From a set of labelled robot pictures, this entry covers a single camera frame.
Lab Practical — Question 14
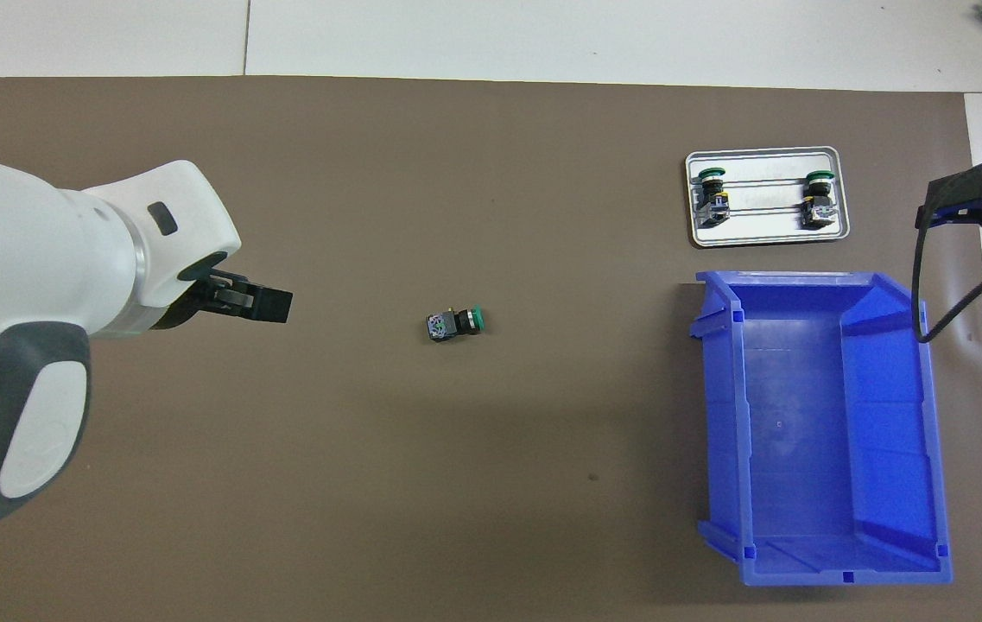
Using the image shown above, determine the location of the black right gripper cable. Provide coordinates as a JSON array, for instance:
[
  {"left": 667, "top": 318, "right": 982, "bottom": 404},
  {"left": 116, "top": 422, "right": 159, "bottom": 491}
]
[{"left": 912, "top": 153, "right": 982, "bottom": 345}]

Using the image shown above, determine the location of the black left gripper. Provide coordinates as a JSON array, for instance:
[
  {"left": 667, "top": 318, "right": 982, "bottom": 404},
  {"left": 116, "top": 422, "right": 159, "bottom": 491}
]
[{"left": 149, "top": 270, "right": 294, "bottom": 333}]

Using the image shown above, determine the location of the green push button switch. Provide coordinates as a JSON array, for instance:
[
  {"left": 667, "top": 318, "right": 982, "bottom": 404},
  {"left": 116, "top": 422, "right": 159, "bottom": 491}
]
[
  {"left": 694, "top": 166, "right": 732, "bottom": 228},
  {"left": 801, "top": 169, "right": 839, "bottom": 230},
  {"left": 426, "top": 304, "right": 489, "bottom": 345}
]

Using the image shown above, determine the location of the blue plastic storage bin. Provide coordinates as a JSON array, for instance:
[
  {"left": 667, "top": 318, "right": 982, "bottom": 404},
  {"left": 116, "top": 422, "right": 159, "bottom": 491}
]
[{"left": 687, "top": 270, "right": 954, "bottom": 588}]

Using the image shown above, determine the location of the silver metal tray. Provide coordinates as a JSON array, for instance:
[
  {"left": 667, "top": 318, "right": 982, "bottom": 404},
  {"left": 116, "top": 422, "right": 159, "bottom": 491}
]
[{"left": 684, "top": 146, "right": 852, "bottom": 250}]

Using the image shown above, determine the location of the brown table mat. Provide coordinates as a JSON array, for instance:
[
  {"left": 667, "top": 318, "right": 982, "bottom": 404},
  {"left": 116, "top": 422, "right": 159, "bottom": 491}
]
[{"left": 0, "top": 76, "right": 982, "bottom": 622}]

